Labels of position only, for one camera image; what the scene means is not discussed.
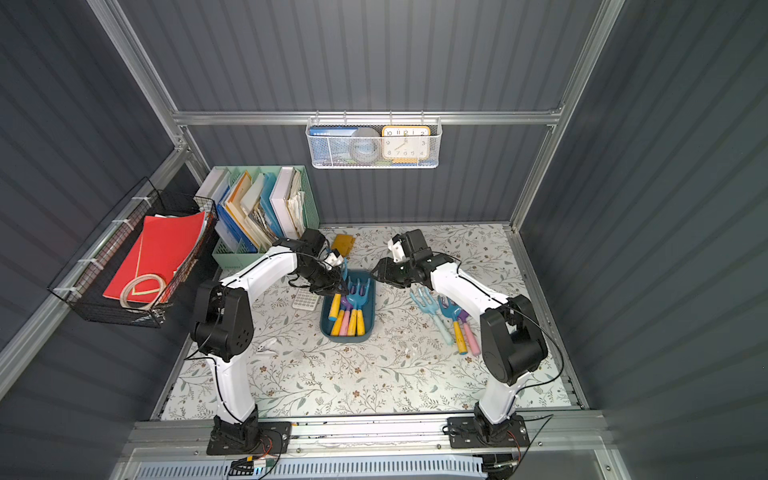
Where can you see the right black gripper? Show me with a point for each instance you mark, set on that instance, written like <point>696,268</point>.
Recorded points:
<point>391,271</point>

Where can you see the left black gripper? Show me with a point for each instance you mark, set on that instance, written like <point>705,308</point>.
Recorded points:
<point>330,280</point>

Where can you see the light blue rake pale handle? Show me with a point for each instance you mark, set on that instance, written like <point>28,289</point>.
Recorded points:
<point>426,303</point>

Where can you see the teal plastic storage box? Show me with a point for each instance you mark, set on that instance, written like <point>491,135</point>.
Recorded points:
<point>368,309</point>

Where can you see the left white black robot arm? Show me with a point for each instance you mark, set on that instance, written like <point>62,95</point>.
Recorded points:
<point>223,327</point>

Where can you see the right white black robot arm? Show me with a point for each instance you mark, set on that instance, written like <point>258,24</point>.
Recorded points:
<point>512,343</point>

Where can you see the white calculator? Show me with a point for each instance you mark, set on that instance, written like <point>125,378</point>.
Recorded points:
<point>305,301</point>

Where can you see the white book in organizer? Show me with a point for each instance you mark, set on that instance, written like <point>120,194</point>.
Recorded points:
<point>279,201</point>

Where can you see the mint green file organizer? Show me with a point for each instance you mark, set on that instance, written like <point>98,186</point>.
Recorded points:
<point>246,224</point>

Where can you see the yellow alarm clock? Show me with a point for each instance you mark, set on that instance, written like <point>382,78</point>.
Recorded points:
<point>406,144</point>

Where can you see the blue book in basket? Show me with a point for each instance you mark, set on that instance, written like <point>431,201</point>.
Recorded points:
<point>329,145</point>

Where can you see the grey tape roll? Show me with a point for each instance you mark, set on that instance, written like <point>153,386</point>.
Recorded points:
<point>364,147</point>

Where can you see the red folder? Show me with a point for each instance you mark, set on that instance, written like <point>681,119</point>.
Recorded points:
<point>163,246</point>

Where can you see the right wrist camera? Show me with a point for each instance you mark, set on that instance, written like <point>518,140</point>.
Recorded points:
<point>395,246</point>

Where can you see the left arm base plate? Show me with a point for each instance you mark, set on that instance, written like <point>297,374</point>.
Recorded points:
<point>250,438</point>

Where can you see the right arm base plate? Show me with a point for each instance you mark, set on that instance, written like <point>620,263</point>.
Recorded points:
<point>469,433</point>

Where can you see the black wire wall basket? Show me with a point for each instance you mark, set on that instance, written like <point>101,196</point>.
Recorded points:
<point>81,287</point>

